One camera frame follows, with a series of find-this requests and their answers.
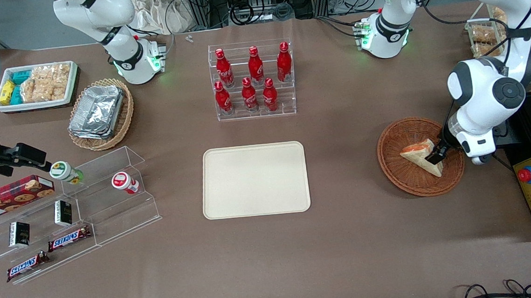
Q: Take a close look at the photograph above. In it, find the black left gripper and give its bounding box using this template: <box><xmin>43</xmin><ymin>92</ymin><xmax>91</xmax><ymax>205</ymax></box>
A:
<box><xmin>424</xmin><ymin>125</ymin><xmax>464</xmax><ymax>166</ymax></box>

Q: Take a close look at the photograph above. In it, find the triangular sandwich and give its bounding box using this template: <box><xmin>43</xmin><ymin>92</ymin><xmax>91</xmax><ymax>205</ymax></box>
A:
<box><xmin>399</xmin><ymin>138</ymin><xmax>445</xmax><ymax>180</ymax></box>

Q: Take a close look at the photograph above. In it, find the round brown wicker basket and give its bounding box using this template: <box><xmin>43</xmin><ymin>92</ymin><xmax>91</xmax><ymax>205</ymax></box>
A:
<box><xmin>375</xmin><ymin>114</ymin><xmax>467</xmax><ymax>201</ymax></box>

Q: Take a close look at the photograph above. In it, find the aluminium foil tray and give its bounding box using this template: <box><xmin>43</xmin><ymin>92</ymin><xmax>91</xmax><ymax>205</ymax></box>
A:
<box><xmin>66</xmin><ymin>84</ymin><xmax>127</xmax><ymax>138</ymax></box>
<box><xmin>68</xmin><ymin>118</ymin><xmax>118</xmax><ymax>143</ymax></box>

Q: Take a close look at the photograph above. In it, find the oval light wicker basket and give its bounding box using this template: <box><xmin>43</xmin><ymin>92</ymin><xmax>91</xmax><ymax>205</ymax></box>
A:
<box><xmin>64</xmin><ymin>76</ymin><xmax>138</xmax><ymax>153</ymax></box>

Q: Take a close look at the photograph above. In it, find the beige plastic tray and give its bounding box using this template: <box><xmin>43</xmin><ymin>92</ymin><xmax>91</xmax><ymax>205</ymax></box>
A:
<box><xmin>199</xmin><ymin>140</ymin><xmax>312</xmax><ymax>220</ymax></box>

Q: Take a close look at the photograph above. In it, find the green lid drink bottle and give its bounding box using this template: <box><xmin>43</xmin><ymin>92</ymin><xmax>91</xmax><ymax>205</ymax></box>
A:
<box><xmin>48</xmin><ymin>159</ymin><xmax>85</xmax><ymax>187</ymax></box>

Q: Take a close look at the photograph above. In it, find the red cookie box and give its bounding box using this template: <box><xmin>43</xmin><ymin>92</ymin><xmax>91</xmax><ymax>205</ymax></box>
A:
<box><xmin>0</xmin><ymin>173</ymin><xmax>58</xmax><ymax>222</ymax></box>

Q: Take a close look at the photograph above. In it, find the white plastic bin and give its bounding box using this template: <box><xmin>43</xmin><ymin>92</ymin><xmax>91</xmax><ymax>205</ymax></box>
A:
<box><xmin>0</xmin><ymin>60</ymin><xmax>81</xmax><ymax>113</ymax></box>

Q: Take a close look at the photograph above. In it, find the clear rice cracker bag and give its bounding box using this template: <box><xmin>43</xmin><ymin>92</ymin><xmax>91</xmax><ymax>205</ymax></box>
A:
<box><xmin>31</xmin><ymin>65</ymin><xmax>57</xmax><ymax>103</ymax></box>
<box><xmin>49</xmin><ymin>63</ymin><xmax>74</xmax><ymax>101</ymax></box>
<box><xmin>20</xmin><ymin>76</ymin><xmax>39</xmax><ymax>104</ymax></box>

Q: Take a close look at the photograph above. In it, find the small black box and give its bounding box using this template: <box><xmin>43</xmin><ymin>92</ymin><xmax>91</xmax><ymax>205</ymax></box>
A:
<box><xmin>7</xmin><ymin>221</ymin><xmax>32</xmax><ymax>248</ymax></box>
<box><xmin>53</xmin><ymin>199</ymin><xmax>74</xmax><ymax>228</ymax></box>

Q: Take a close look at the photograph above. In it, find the yellow snack packet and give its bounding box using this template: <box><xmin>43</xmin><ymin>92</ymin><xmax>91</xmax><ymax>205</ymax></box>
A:
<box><xmin>0</xmin><ymin>80</ymin><xmax>17</xmax><ymax>106</ymax></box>

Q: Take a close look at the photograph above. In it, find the Snickers chocolate bar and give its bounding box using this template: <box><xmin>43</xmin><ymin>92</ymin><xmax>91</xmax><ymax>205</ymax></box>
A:
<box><xmin>47</xmin><ymin>225</ymin><xmax>93</xmax><ymax>253</ymax></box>
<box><xmin>5</xmin><ymin>251</ymin><xmax>51</xmax><ymax>283</ymax></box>

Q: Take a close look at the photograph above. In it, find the red lid drink bottle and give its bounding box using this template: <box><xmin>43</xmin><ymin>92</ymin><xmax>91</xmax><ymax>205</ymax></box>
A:
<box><xmin>110</xmin><ymin>171</ymin><xmax>141</xmax><ymax>196</ymax></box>

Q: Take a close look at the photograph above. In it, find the clear acrylic stepped shelf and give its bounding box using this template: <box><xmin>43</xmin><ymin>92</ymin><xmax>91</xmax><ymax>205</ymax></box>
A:
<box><xmin>0</xmin><ymin>177</ymin><xmax>102</xmax><ymax>286</ymax></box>
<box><xmin>58</xmin><ymin>144</ymin><xmax>164</xmax><ymax>250</ymax></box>

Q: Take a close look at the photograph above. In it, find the clear fried snack bag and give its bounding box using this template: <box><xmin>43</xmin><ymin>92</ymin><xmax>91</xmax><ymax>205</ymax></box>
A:
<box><xmin>492</xmin><ymin>6</ymin><xmax>509</xmax><ymax>26</ymax></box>
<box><xmin>471</xmin><ymin>41</ymin><xmax>503</xmax><ymax>59</ymax></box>
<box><xmin>469</xmin><ymin>23</ymin><xmax>498</xmax><ymax>45</ymax></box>

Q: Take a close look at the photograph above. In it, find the clear acrylic bottle rack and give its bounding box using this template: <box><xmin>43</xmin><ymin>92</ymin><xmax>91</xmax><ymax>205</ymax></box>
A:
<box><xmin>207</xmin><ymin>38</ymin><xmax>298</xmax><ymax>122</ymax></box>

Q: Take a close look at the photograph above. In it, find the red cola bottle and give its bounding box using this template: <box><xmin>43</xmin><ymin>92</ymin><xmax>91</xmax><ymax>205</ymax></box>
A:
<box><xmin>214</xmin><ymin>48</ymin><xmax>235</xmax><ymax>89</ymax></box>
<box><xmin>241</xmin><ymin>77</ymin><xmax>260</xmax><ymax>113</ymax></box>
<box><xmin>262</xmin><ymin>77</ymin><xmax>279</xmax><ymax>112</ymax></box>
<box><xmin>214</xmin><ymin>80</ymin><xmax>234</xmax><ymax>116</ymax></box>
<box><xmin>247</xmin><ymin>46</ymin><xmax>265</xmax><ymax>87</ymax></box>
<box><xmin>276</xmin><ymin>41</ymin><xmax>294</xmax><ymax>83</ymax></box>

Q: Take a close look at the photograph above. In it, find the crumpled beige paper bag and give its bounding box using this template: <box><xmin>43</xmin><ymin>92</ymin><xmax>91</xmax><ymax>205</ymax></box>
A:
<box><xmin>129</xmin><ymin>0</ymin><xmax>195</xmax><ymax>37</ymax></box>

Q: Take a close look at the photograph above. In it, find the black floor cable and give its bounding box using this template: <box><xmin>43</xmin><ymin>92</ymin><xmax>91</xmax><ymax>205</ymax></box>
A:
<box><xmin>446</xmin><ymin>278</ymin><xmax>531</xmax><ymax>298</ymax></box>

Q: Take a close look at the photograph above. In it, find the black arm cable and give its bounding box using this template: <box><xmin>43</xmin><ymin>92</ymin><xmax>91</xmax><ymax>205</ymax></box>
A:
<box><xmin>415</xmin><ymin>0</ymin><xmax>531</xmax><ymax>124</ymax></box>

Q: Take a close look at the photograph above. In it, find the black base cable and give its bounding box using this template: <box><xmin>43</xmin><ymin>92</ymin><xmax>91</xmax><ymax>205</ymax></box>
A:
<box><xmin>315</xmin><ymin>13</ymin><xmax>366</xmax><ymax>41</ymax></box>

